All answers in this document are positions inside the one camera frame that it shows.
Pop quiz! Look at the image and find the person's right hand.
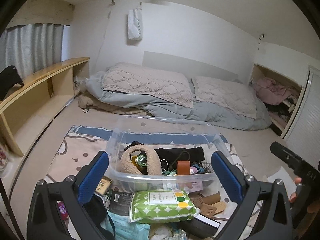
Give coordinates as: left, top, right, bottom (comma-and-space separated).
288, 176, 303, 204

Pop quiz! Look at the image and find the black cloth item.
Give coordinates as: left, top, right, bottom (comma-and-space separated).
84, 194, 116, 239

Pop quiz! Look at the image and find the small gold label box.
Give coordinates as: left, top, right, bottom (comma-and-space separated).
95, 176, 112, 197

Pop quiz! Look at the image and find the wooden cutout piece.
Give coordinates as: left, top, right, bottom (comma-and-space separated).
200, 201, 226, 218

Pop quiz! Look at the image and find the patterned beige blanket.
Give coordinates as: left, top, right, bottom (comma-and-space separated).
46, 126, 248, 226

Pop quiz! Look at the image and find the black dark packet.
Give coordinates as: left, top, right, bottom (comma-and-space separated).
109, 191, 133, 216

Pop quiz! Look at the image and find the white louvered closet door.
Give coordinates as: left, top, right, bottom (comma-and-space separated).
284, 66, 319, 159

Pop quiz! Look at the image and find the beige fuzzy teddy bag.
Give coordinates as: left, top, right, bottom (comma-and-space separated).
120, 144, 162, 176

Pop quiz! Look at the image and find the black box with white stripe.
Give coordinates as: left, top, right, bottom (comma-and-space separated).
181, 215, 221, 238

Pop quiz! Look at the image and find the teal tissue packet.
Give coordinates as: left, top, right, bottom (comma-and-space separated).
100, 212, 150, 240

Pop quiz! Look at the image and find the green polka dot wipes pack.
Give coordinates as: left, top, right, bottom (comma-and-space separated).
129, 190, 200, 224

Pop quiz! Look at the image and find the clear plastic storage bin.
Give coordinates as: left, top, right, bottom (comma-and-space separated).
102, 116, 232, 193

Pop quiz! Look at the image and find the black fabric in bin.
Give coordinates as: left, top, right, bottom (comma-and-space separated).
155, 147, 205, 167

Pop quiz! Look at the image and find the right beige quilted pillow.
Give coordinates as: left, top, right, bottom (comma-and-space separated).
192, 76, 257, 119

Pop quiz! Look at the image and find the beige quilted pillow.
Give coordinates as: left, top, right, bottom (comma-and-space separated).
101, 62, 194, 108
192, 76, 257, 119

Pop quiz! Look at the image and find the wooden low shelf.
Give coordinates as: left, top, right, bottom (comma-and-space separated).
1, 57, 89, 157

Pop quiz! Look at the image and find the pink clothes pile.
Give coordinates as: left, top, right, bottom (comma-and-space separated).
253, 77, 292, 106

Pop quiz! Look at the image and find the grey-blue duvet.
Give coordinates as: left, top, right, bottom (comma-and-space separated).
85, 72, 272, 130

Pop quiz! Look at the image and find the left beige quilted pillow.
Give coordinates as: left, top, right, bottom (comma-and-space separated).
101, 62, 194, 108

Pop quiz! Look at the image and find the white headboard panel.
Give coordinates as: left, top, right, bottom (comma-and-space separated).
142, 51, 238, 81

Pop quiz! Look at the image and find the black cap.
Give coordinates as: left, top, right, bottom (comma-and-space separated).
0, 65, 24, 101

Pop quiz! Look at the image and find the grey curtain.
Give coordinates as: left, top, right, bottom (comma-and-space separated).
1, 23, 64, 78

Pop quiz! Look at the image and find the white hanging wall pouch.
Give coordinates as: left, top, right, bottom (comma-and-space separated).
127, 8, 143, 41

